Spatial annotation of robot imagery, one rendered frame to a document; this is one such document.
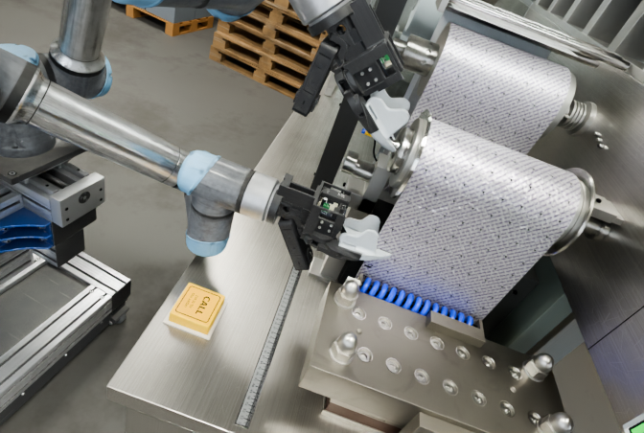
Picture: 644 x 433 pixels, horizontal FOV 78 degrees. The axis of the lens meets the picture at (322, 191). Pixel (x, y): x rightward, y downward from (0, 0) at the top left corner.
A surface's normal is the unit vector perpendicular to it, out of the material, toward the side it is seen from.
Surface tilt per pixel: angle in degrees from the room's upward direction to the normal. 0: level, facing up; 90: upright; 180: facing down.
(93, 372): 0
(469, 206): 90
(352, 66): 90
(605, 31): 90
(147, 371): 0
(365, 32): 90
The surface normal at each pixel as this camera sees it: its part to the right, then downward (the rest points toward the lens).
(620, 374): -0.93, -0.36
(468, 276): -0.20, 0.54
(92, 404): 0.30, -0.76
